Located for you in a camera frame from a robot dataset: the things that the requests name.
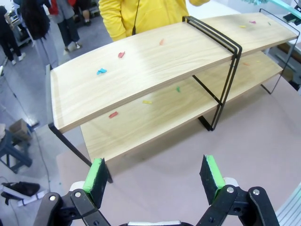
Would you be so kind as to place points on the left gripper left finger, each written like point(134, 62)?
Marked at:
point(96, 183)

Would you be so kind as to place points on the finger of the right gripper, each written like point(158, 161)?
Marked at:
point(291, 18)

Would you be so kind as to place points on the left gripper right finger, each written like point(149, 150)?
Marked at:
point(210, 181)

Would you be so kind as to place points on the white paper roll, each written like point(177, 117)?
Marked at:
point(30, 200)

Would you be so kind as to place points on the red paper scrap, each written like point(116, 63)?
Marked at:
point(121, 54)
point(113, 115)

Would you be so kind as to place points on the black bag on floor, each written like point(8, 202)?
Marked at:
point(23, 188)

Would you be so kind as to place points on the white table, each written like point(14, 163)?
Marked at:
point(218, 8)

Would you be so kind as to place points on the aluminium profile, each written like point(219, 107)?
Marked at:
point(290, 209)

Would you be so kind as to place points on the blue stool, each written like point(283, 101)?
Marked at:
point(11, 153)

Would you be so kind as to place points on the cardboard box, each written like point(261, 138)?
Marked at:
point(20, 129)

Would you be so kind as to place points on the beige cloth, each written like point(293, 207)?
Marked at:
point(2, 131)

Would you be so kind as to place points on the blue paper scrap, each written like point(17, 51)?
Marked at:
point(101, 71)

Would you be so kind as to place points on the salmon paper scrap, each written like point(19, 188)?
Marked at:
point(161, 42)

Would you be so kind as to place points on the person in yellow hoodie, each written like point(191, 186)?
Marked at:
point(152, 14)

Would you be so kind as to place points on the person with red jacket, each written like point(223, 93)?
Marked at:
point(68, 26)

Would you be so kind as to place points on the person in black top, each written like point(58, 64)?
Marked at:
point(37, 26)

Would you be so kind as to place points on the person in dark clothes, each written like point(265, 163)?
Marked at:
point(7, 35)

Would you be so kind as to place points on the grey metal frame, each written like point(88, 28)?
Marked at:
point(289, 58)

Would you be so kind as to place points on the two-tier wooden shelf black frame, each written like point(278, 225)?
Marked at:
point(164, 61)

